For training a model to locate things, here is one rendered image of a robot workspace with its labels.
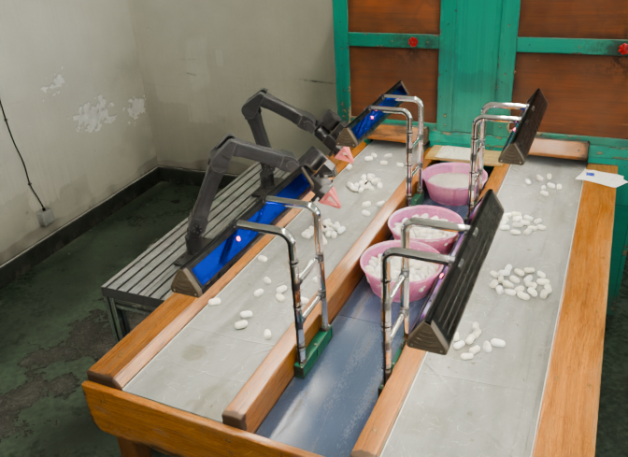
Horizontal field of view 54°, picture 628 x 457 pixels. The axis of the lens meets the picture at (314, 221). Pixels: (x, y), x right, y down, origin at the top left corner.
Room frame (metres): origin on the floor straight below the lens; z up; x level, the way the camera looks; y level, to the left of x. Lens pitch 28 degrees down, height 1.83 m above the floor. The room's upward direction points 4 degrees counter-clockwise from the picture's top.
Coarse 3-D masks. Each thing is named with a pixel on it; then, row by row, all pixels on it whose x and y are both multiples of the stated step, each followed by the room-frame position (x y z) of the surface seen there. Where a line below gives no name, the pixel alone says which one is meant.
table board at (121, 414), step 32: (96, 384) 1.25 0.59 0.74; (96, 416) 1.25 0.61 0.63; (128, 416) 1.20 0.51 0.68; (160, 416) 1.15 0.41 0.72; (192, 416) 1.12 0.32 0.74; (160, 448) 1.16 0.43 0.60; (192, 448) 1.11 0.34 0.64; (224, 448) 1.07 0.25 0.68; (256, 448) 1.03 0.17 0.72; (288, 448) 1.00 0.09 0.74
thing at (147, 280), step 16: (240, 176) 2.73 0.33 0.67; (256, 176) 2.72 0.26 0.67; (224, 192) 2.58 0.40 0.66; (240, 192) 2.55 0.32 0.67; (224, 208) 2.41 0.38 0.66; (240, 208) 2.38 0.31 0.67; (208, 224) 2.25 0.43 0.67; (224, 224) 2.24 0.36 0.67; (160, 240) 2.14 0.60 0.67; (176, 240) 2.15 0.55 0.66; (144, 256) 2.03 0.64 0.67; (160, 256) 2.02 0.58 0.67; (176, 256) 2.01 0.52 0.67; (128, 272) 1.92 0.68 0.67; (144, 272) 1.91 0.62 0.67; (160, 272) 1.90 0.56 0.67; (176, 272) 1.91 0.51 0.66; (112, 288) 1.82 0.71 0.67; (128, 288) 1.81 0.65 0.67; (144, 288) 1.81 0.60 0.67; (160, 288) 1.80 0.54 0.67; (144, 304) 1.76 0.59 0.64; (160, 304) 1.73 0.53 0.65
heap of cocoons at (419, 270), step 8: (376, 264) 1.75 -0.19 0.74; (392, 264) 1.75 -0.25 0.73; (400, 264) 1.73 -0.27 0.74; (416, 264) 1.72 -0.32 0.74; (424, 264) 1.72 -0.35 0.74; (432, 264) 1.71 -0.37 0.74; (368, 272) 1.70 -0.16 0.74; (376, 272) 1.71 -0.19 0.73; (392, 272) 1.69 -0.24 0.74; (416, 272) 1.68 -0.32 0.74; (424, 272) 1.68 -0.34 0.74; (432, 272) 1.68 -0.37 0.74; (368, 280) 1.67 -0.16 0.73; (392, 280) 1.66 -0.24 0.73; (416, 280) 1.64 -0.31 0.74
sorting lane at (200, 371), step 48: (336, 192) 2.33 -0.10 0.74; (384, 192) 2.30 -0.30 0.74; (336, 240) 1.92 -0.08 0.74; (240, 288) 1.66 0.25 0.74; (288, 288) 1.64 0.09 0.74; (192, 336) 1.43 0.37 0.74; (240, 336) 1.41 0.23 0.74; (144, 384) 1.24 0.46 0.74; (192, 384) 1.23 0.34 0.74; (240, 384) 1.22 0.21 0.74
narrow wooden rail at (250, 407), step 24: (384, 216) 2.04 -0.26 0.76; (360, 240) 1.87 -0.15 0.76; (384, 240) 1.98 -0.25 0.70; (360, 264) 1.76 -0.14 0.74; (336, 288) 1.59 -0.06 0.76; (312, 312) 1.47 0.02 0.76; (336, 312) 1.57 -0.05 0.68; (288, 336) 1.36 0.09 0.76; (312, 336) 1.42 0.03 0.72; (264, 360) 1.27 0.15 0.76; (288, 360) 1.29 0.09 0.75; (264, 384) 1.18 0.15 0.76; (288, 384) 1.27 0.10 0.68; (240, 408) 1.11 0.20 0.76; (264, 408) 1.16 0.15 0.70
